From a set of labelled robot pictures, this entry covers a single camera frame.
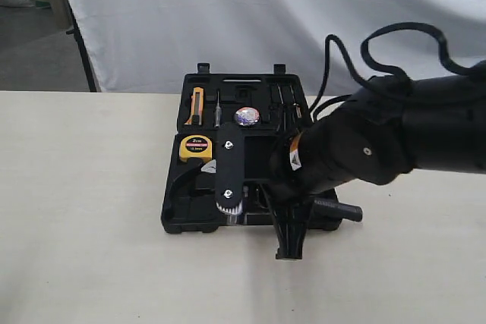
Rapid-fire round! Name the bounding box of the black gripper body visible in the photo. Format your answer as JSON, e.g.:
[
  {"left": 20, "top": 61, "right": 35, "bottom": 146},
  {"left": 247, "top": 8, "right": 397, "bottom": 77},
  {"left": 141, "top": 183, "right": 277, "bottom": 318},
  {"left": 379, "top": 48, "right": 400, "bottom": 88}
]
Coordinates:
[{"left": 268, "top": 105, "right": 413, "bottom": 197}]

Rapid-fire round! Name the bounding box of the claw hammer black grip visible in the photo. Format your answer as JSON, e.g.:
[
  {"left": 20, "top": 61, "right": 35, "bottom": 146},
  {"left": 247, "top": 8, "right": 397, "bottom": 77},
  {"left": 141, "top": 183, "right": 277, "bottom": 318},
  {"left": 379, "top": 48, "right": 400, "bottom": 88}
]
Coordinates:
[{"left": 242, "top": 183, "right": 365, "bottom": 226}]

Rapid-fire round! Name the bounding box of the chrome adjustable wrench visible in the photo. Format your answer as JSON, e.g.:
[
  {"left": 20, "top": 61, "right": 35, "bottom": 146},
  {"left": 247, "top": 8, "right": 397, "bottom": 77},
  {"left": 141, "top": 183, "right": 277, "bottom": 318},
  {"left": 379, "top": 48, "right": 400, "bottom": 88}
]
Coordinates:
[{"left": 200, "top": 159, "right": 216, "bottom": 174}]

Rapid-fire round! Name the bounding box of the black electrical tape roll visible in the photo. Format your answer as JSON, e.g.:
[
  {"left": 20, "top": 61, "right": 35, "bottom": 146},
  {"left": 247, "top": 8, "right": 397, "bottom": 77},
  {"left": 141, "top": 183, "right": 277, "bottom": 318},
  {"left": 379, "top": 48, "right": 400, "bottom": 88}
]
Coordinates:
[{"left": 234, "top": 106, "right": 260, "bottom": 127}]

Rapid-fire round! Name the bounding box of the black plastic tool case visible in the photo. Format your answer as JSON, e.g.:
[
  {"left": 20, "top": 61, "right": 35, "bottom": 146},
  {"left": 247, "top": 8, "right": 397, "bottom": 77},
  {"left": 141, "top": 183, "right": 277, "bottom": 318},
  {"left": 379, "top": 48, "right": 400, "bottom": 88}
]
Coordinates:
[{"left": 161, "top": 63, "right": 342, "bottom": 234}]

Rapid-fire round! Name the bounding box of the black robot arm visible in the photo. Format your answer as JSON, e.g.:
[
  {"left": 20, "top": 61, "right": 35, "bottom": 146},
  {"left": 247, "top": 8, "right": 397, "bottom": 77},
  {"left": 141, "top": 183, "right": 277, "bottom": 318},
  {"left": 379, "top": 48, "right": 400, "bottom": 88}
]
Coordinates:
[{"left": 264, "top": 62, "right": 485, "bottom": 260}]

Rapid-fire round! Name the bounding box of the short yellow black screwdriver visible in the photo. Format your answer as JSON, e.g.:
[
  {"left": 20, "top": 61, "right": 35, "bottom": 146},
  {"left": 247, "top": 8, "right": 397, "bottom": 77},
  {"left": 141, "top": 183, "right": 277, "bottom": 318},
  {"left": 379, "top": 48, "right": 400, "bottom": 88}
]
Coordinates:
[{"left": 289, "top": 85, "right": 301, "bottom": 119}]

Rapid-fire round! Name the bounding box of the long yellow black screwdriver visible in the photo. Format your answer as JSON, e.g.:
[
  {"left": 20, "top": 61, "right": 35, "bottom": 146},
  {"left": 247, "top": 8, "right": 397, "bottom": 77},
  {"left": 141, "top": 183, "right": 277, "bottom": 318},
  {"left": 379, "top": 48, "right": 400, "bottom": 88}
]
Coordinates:
[{"left": 277, "top": 83, "right": 289, "bottom": 131}]

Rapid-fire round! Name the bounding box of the yellow tape measure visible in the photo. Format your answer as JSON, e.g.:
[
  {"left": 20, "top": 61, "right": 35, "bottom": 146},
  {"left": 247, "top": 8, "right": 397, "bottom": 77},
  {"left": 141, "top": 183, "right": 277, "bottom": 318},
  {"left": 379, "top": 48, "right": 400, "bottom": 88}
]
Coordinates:
[{"left": 178, "top": 134, "right": 213, "bottom": 163}]

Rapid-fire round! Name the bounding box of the clear tester screwdriver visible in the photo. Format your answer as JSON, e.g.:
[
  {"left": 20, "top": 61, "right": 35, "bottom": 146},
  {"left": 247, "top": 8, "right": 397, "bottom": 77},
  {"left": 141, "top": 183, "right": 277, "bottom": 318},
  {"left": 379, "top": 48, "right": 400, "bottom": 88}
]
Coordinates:
[{"left": 214, "top": 90, "right": 222, "bottom": 128}]

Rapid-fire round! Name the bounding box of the orange utility knife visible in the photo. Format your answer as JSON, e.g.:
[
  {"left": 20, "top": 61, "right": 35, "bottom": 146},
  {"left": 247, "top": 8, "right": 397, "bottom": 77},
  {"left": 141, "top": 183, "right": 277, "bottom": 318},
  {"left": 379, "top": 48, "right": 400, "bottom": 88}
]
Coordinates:
[{"left": 185, "top": 87, "right": 204, "bottom": 125}]

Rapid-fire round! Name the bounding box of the white backdrop cloth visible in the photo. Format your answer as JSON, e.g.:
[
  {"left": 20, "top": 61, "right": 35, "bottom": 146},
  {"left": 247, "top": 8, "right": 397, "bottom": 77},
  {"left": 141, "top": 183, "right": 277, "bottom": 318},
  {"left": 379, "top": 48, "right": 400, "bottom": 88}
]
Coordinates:
[{"left": 68, "top": 0, "right": 485, "bottom": 95}]

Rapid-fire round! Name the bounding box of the black backdrop stand pole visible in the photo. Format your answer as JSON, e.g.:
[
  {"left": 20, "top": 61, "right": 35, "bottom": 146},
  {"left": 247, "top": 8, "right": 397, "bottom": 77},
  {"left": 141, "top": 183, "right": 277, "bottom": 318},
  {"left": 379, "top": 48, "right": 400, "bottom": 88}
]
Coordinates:
[{"left": 65, "top": 4, "right": 98, "bottom": 93}]

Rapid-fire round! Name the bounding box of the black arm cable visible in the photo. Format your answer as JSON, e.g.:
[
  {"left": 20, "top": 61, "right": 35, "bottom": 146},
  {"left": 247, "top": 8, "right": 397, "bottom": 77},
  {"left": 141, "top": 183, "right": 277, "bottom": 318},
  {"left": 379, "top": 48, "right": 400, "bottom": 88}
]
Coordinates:
[{"left": 309, "top": 22, "right": 486, "bottom": 124}]

